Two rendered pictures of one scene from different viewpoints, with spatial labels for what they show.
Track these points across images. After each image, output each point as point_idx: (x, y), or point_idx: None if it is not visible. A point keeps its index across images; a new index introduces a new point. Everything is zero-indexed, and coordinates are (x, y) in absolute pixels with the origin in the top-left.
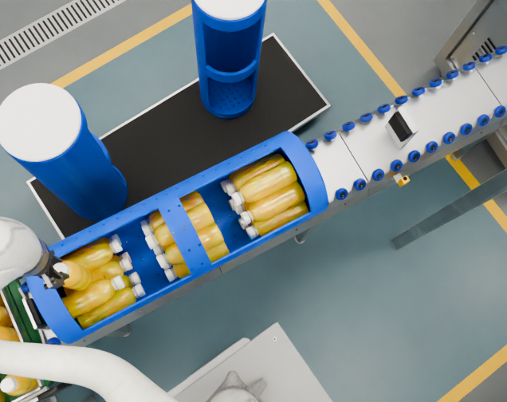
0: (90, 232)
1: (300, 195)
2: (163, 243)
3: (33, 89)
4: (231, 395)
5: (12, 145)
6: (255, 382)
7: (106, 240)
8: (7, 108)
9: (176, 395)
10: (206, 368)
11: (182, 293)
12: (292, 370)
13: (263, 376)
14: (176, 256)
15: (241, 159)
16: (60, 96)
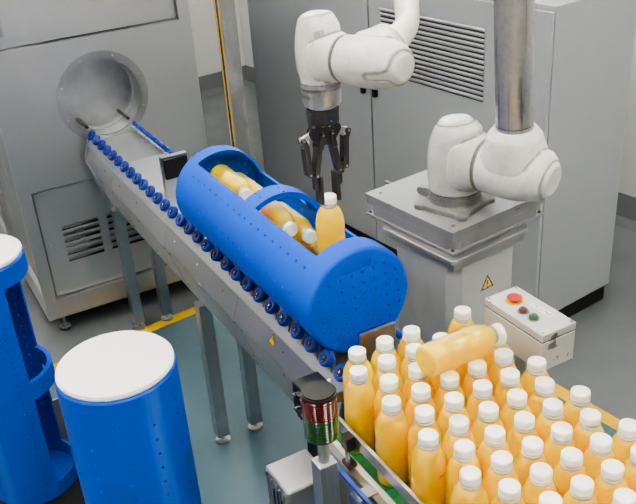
0: (281, 245)
1: (243, 173)
2: (292, 217)
3: (64, 371)
4: (430, 141)
5: (146, 377)
6: (422, 197)
7: None
8: (88, 389)
9: (447, 251)
10: (416, 242)
11: None
12: (407, 184)
13: (416, 195)
14: (305, 219)
15: (206, 183)
16: (82, 349)
